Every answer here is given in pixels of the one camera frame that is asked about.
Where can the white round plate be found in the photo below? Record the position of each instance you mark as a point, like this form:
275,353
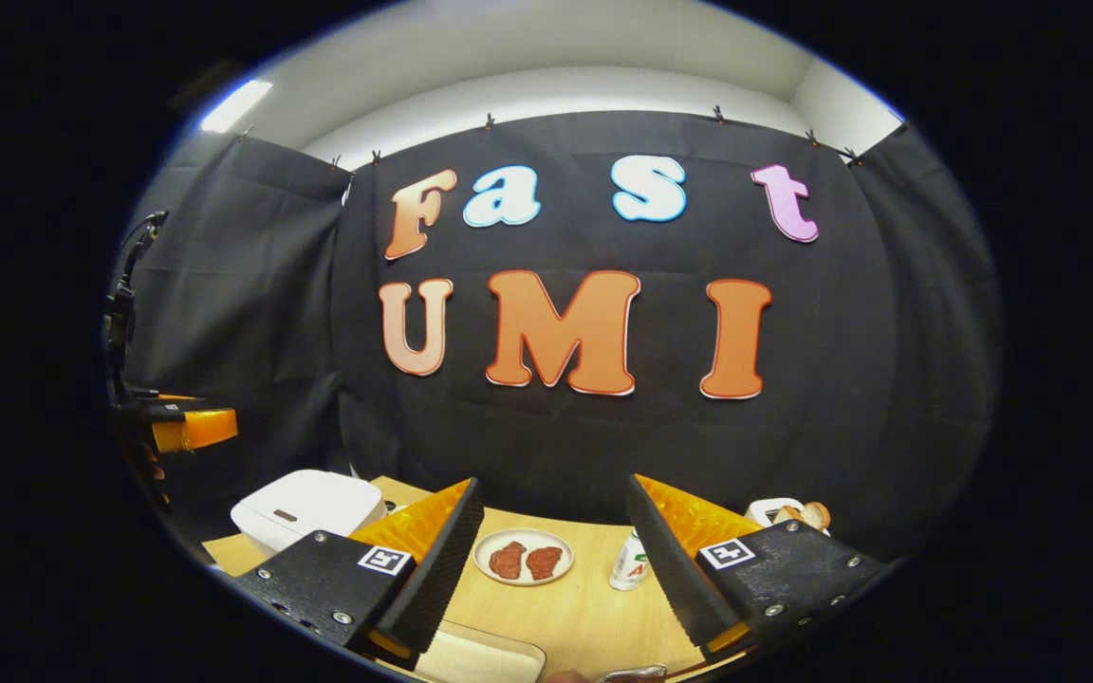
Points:
523,536

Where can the red meat piece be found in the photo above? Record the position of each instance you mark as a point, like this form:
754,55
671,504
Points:
544,562
508,560

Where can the toast bread slice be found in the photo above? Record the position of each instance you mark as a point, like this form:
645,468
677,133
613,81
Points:
786,516
815,515

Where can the white rice cooker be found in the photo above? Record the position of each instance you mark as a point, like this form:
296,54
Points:
309,503

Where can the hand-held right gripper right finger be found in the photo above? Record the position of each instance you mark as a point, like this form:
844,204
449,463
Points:
675,583

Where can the white drink bottle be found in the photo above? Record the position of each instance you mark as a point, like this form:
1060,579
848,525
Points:
630,564

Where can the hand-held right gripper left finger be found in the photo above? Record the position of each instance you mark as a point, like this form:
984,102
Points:
437,588

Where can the clear rice tray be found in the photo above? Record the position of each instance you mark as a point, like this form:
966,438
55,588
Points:
490,659

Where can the white toaster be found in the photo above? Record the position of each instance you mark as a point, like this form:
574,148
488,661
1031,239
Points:
765,507

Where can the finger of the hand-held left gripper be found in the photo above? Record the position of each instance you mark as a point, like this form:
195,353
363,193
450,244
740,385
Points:
200,429

